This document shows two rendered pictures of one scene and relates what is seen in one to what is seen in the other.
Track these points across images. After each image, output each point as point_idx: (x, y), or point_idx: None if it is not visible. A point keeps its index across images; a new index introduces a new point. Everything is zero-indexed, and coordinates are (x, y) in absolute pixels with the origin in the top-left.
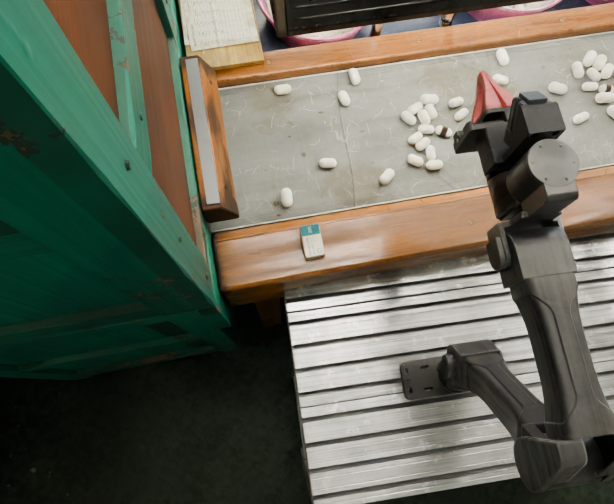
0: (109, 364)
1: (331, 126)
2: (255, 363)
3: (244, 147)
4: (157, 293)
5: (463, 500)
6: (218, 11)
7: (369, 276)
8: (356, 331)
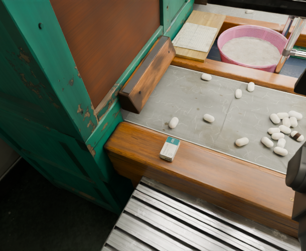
0: (67, 185)
1: (223, 103)
2: None
3: (169, 92)
4: (34, 85)
5: None
6: (195, 37)
7: (199, 199)
8: (168, 228)
